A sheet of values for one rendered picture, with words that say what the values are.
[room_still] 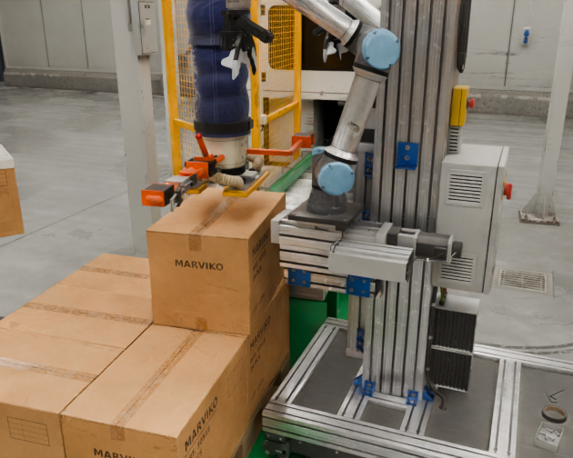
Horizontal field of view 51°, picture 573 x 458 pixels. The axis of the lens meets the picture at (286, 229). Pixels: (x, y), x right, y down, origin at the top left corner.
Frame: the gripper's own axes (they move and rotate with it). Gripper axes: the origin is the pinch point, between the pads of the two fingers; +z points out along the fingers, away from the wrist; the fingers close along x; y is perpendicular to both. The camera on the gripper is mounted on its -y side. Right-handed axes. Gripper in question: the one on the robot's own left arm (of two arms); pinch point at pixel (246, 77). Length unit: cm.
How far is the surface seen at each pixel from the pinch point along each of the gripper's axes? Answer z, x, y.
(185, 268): 72, -6, 30
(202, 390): 98, 28, 6
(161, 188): 31.2, 23.7, 18.2
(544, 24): 5, -956, -88
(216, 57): -3.7, -26.7, 24.6
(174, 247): 64, -5, 34
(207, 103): 12.8, -26.8, 28.9
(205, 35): -11.2, -25.8, 28.2
